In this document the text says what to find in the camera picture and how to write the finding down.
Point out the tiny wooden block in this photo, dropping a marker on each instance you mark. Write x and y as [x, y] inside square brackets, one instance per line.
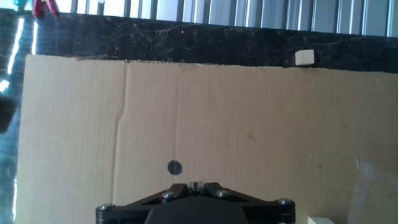
[304, 58]

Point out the brown cardboard sheet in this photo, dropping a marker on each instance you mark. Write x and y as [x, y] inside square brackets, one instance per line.
[248, 124]

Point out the teal spring clip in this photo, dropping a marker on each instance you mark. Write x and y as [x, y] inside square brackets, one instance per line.
[19, 2]

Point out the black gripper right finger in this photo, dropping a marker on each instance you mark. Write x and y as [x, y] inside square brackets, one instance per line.
[264, 208]

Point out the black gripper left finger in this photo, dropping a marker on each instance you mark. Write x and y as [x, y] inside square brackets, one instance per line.
[140, 205]

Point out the red spring clip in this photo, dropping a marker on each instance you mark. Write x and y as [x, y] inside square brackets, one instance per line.
[43, 7]

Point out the small wooden cube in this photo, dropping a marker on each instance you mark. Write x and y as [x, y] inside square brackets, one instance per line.
[320, 221]

